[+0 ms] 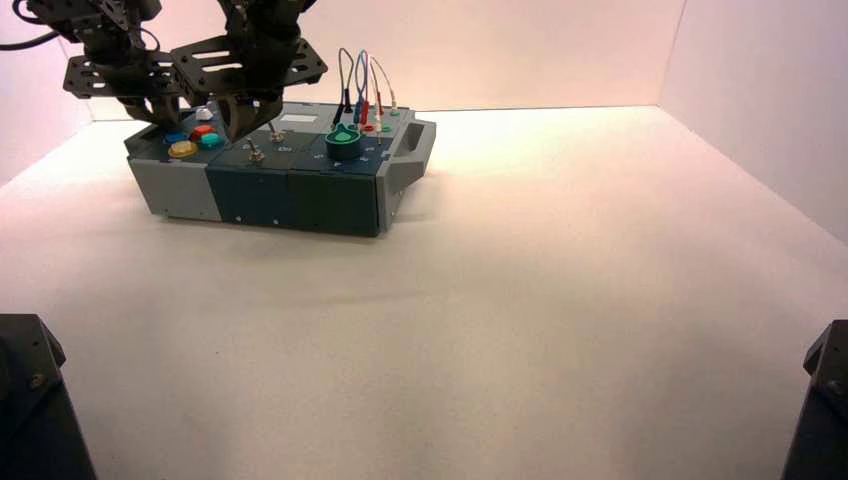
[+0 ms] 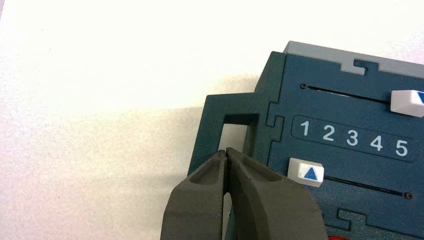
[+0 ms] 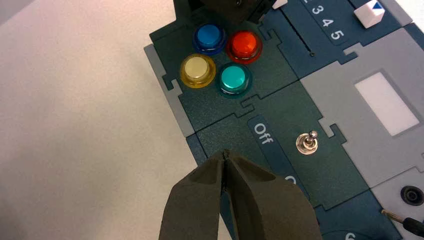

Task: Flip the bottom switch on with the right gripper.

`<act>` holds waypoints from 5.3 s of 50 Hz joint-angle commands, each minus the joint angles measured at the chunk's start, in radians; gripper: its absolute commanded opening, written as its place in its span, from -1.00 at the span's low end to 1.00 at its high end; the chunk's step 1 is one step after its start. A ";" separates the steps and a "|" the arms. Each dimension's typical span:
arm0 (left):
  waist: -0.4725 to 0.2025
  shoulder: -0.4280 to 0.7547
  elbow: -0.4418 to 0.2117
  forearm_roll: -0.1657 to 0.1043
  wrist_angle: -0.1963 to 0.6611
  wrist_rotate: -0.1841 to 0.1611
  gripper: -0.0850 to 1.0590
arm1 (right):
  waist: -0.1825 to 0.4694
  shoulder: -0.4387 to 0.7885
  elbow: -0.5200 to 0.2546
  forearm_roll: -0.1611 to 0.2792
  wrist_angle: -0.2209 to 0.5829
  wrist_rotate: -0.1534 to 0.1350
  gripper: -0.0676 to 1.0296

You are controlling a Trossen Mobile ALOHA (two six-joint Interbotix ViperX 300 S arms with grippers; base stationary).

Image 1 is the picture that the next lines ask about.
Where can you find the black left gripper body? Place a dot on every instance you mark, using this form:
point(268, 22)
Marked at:
point(112, 76)

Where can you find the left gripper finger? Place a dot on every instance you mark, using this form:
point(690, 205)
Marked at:
point(169, 112)
point(142, 111)

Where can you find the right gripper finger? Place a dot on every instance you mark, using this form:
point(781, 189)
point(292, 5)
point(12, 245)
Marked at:
point(268, 109)
point(238, 119)

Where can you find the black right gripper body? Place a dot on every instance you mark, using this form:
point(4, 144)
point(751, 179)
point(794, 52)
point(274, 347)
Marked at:
point(252, 66)

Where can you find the metal toggle switch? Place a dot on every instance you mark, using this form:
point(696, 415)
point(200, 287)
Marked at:
point(255, 157)
point(277, 137)

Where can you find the blue grey control box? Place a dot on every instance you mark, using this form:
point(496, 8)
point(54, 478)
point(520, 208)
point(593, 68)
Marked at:
point(318, 199)

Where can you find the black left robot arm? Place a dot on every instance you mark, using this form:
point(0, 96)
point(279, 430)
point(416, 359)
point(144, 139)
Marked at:
point(99, 20)

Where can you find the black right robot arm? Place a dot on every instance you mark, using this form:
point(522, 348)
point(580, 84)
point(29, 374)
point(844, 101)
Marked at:
point(265, 20)

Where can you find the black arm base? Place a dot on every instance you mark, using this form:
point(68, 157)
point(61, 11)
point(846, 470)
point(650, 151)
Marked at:
point(825, 411)
point(33, 411)

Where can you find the blue push button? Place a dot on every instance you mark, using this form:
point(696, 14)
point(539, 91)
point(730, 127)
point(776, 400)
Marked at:
point(176, 138)

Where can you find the white display window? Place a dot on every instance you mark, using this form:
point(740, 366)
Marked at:
point(299, 120)

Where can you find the teal push button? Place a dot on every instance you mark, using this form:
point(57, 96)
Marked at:
point(211, 140)

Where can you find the white slider knob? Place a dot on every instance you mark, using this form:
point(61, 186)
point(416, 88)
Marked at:
point(204, 114)

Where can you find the red push button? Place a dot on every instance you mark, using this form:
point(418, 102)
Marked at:
point(201, 132)

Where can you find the yellow push button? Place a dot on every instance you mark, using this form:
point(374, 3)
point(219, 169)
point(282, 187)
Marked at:
point(183, 150)

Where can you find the green rotary knob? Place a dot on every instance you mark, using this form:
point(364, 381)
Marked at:
point(343, 142)

